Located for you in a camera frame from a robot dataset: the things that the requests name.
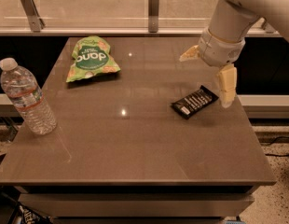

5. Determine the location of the black cable on floor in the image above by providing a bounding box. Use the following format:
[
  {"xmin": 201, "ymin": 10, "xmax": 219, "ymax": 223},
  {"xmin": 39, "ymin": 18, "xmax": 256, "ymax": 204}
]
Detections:
[{"xmin": 259, "ymin": 135, "xmax": 289, "ymax": 158}]

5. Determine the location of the green rice chip bag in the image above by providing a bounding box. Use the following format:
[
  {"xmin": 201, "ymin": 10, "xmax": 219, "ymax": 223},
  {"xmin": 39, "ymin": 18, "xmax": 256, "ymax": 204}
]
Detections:
[{"xmin": 66, "ymin": 36, "xmax": 120, "ymax": 83}]

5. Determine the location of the glass railing panel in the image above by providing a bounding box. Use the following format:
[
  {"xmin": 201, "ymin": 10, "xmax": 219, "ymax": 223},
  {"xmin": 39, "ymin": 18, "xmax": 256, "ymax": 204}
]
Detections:
[{"xmin": 0, "ymin": 0, "xmax": 276, "ymax": 30}]

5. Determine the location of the right metal railing bracket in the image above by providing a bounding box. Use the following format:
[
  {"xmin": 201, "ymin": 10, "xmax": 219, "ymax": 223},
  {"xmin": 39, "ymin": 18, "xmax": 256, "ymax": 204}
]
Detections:
[{"xmin": 261, "ymin": 20, "xmax": 276, "ymax": 34}]

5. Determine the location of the clear plastic water bottle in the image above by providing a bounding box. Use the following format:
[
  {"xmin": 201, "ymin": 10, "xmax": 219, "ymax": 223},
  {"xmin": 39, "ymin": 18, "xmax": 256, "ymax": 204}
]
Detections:
[{"xmin": 0, "ymin": 58, "xmax": 57, "ymax": 135}]

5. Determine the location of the black rxbar chocolate bar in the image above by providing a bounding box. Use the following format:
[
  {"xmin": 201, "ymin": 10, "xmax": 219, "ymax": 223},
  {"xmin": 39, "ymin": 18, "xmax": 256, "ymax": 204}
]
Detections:
[{"xmin": 172, "ymin": 85, "xmax": 218, "ymax": 119}]

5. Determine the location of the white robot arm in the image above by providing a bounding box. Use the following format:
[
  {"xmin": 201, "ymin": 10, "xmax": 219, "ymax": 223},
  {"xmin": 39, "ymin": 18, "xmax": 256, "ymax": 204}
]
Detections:
[{"xmin": 180, "ymin": 0, "xmax": 289, "ymax": 107}]

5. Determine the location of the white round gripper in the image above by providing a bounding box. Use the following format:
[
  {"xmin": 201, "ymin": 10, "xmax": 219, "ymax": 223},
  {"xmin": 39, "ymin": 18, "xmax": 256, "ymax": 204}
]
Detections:
[{"xmin": 179, "ymin": 28, "xmax": 245, "ymax": 108}]

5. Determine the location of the dark snack bag under table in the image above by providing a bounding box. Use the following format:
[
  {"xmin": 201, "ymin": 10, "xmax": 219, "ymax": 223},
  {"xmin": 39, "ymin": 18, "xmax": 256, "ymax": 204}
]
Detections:
[{"xmin": 18, "ymin": 204, "xmax": 52, "ymax": 224}]

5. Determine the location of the left metal railing bracket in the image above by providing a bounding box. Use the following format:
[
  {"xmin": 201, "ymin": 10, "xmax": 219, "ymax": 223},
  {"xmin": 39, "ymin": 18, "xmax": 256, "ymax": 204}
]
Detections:
[{"xmin": 21, "ymin": 0, "xmax": 45, "ymax": 32}]

